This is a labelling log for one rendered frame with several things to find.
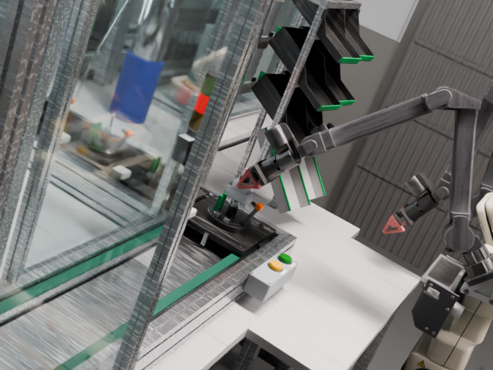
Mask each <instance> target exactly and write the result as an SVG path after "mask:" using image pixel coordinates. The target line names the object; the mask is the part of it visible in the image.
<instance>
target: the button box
mask: <svg viewBox="0 0 493 370"><path fill-rule="evenodd" d="M280 254H281V252H278V253H277V254H275V255H274V256H272V257H271V258H270V259H269V260H267V261H266V262H264V263H263V264H261V265H260V266H259V267H258V268H256V269H255V270H253V271H252V272H250V273H249V276H248V278H247V280H246V283H245V285H244V287H243V291H245V292H246V293H248V294H249V295H251V296H253V297H254V298H256V299H257V300H260V301H261V302H265V301H266V300H267V299H268V298H269V297H270V296H271V295H272V294H274V293H275V292H276V291H278V290H279V289H280V288H281V287H282V286H284V285H285V284H286V283H287V282H288V281H289V280H290V279H291V278H292V277H293V274H294V272H295V271H296V268H297V266H298V264H299V263H298V262H297V261H294V260H293V259H292V262H291V263H290V264H286V263H284V262H282V261H281V260H279V256H280ZM270 261H278V262H280V263H281V264H282V265H283V268H282V270H281V271H276V270H274V269H272V268H271V267H270V266H269V263H270Z"/></svg>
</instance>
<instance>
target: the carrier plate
mask: <svg viewBox="0 0 493 370"><path fill-rule="evenodd" d="M216 198H218V197H217V196H216V195H211V196H210V197H207V198H206V199H203V200H201V201H199V202H197V203H194V205H193V208H195V209H196V210H197V213H196V214H195V216H194V217H191V218H189V219H188V222H187V223H186V224H187V225H188V226H189V227H191V228H193V229H195V230H196V231H198V232H199V233H201V234H202V235H204V233H205V232H208V233H209V234H210V236H209V239H211V240H213V241H215V242H216V243H218V244H220V245H221V246H223V247H225V248H226V249H228V250H230V251H231V252H233V253H235V254H236V255H238V256H240V257H242V256H243V255H245V254H247V253H248V252H249V251H251V250H253V249H254V248H256V247H257V246H258V244H260V243H261V242H262V241H264V240H266V239H269V238H271V237H272V236H273V235H274V234H275V233H276V230H275V229H274V228H272V227H270V226H269V225H267V224H266V225H265V227H261V226H259V224H260V222H261V221H260V220H258V219H256V218H254V217H252V218H251V219H250V220H251V223H252V224H251V226H250V229H249V231H248V232H246V233H230V232H227V231H224V230H222V229H220V228H218V227H216V226H215V225H213V224H212V223H211V222H210V221H209V220H208V218H207V217H206V212H207V210H208V207H209V206H211V205H213V204H216V201H215V199H216Z"/></svg>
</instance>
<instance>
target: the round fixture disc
mask: <svg viewBox="0 0 493 370"><path fill-rule="evenodd" d="M215 205H216V204H213V205H211V206H209V207H208V210H207V212H206V217H207V218H208V220H209V221H210V222H211V223H212V224H213V225H215V226H216V227H218V228H220V229H222V230H224V231H227V232H230V233H246V232H248V231H249V229H250V226H251V224H252V223H251V220H249V224H248V225H246V226H244V225H242V224H241V221H242V220H244V219H245V218H246V217H247V215H246V214H245V213H244V212H242V211H240V210H237V212H236V215H235V218H231V222H230V223H229V224H227V223H225V222H223V219H224V217H226V215H225V214H226V211H227V208H228V205H224V206H223V208H219V210H218V211H220V212H221V213H222V215H221V217H220V218H217V217H215V216H214V215H213V214H214V212H215V210H214V206H215Z"/></svg>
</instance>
